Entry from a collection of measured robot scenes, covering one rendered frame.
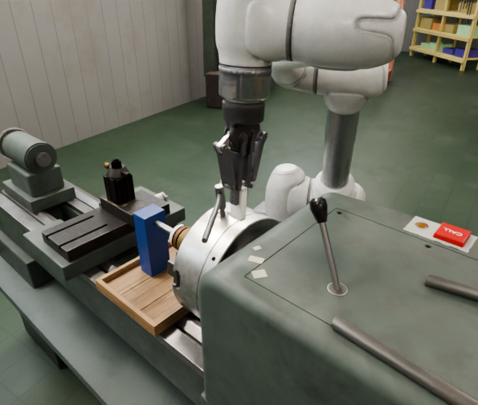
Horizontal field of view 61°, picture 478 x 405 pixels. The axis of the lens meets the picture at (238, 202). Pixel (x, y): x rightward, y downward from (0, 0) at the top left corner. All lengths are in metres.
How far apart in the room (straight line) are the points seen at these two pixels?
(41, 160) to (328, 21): 1.45
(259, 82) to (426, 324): 0.48
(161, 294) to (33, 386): 1.22
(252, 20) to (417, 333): 0.55
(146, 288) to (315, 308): 0.73
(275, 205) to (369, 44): 1.09
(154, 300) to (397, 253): 0.74
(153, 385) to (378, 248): 0.94
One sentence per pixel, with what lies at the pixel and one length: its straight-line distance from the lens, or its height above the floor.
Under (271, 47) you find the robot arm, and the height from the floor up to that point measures 1.65.
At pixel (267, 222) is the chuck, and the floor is 1.21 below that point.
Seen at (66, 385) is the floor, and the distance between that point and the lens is 2.33.
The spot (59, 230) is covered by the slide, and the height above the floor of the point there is 0.97.
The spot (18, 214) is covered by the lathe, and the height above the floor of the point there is 0.86.
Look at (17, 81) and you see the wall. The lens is 4.86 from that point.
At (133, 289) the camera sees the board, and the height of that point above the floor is 0.88.
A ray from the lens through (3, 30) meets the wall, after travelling 4.79.
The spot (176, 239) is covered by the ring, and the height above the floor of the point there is 1.10.
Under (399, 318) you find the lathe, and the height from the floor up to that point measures 1.26.
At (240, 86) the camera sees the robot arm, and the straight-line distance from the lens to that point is 0.68.
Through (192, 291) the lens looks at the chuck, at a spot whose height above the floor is 1.10.
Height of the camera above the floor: 1.74
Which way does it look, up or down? 29 degrees down
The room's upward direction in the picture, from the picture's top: straight up
